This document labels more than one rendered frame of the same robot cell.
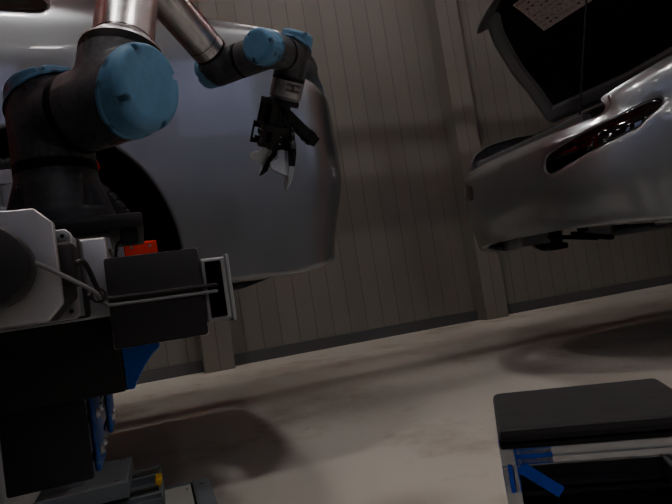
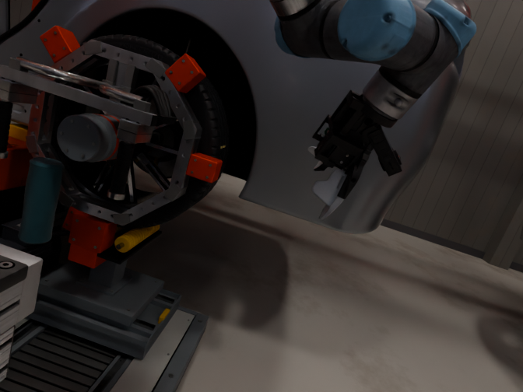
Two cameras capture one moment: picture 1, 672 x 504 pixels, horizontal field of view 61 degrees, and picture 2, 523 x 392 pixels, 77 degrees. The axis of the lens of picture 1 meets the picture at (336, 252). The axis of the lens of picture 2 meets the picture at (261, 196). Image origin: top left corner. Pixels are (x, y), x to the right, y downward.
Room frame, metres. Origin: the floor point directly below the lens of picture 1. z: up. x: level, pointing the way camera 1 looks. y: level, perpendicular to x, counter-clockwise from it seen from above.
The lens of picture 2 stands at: (0.75, -0.01, 1.05)
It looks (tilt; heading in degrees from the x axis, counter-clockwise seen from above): 13 degrees down; 21
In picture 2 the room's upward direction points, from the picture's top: 18 degrees clockwise
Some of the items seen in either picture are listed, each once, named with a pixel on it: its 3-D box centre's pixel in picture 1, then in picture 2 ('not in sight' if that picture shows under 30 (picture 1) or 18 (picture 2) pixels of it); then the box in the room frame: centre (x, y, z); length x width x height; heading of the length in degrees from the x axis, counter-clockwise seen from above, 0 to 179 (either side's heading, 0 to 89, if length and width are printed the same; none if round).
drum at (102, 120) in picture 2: not in sight; (100, 138); (1.48, 0.83, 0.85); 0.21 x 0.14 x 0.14; 18
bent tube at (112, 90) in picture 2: not in sight; (135, 85); (1.47, 0.72, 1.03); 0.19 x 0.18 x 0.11; 18
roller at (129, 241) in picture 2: not in sight; (139, 233); (1.68, 0.77, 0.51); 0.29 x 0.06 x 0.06; 18
